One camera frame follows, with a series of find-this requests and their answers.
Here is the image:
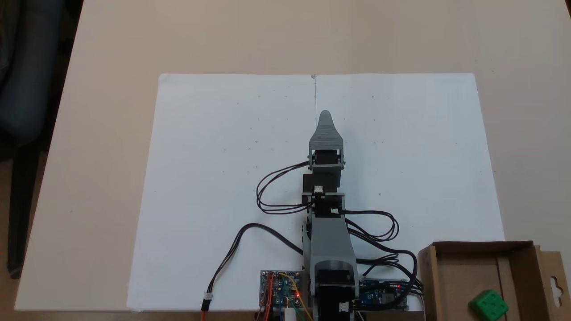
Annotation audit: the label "wide ribbed grey gripper finger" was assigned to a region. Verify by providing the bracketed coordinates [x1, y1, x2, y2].
[308, 110, 344, 152]

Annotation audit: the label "green dice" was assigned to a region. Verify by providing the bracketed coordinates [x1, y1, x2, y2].
[468, 289, 509, 321]

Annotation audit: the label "white paper sheet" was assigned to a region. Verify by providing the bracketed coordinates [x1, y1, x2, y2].
[127, 74, 317, 312]
[314, 73, 505, 312]

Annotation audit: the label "blue circuit board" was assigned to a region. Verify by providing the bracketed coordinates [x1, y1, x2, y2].
[359, 278, 409, 311]

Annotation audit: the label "brown cardboard box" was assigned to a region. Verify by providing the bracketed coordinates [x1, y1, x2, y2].
[418, 241, 571, 321]

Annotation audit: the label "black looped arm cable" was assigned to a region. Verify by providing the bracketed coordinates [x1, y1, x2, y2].
[342, 210, 400, 243]
[256, 161, 313, 215]

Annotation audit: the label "yellow jumper wire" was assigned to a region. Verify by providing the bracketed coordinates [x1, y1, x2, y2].
[278, 272, 313, 321]

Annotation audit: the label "black cable with white connector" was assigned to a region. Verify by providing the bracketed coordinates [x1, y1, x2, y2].
[200, 223, 305, 321]

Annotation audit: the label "circuit board with coloured wires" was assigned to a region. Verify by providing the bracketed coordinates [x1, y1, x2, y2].
[260, 269, 305, 309]

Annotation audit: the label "black motor cable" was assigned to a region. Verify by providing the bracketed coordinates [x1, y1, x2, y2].
[356, 249, 424, 300]

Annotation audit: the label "orange jumper wires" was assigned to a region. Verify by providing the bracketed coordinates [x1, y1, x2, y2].
[256, 276, 273, 321]

